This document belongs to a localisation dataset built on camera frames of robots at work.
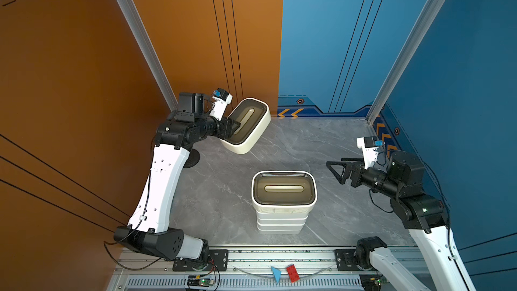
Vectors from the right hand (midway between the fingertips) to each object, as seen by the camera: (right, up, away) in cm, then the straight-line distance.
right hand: (335, 162), depth 64 cm
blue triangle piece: (-19, -40, +6) cm, 45 cm away
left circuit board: (-46, -43, +7) cm, 63 cm away
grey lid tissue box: (-17, -18, +3) cm, 25 cm away
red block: (-13, -40, +6) cm, 42 cm away
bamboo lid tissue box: (-17, -28, +12) cm, 35 cm away
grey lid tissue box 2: (-17, -22, +7) cm, 29 cm away
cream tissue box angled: (-17, -8, -4) cm, 19 cm away
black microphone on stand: (-59, -3, +37) cm, 70 cm away
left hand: (-34, +14, +6) cm, 37 cm away
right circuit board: (+15, -43, +6) cm, 46 cm away
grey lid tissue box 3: (-16, -26, +11) cm, 33 cm away
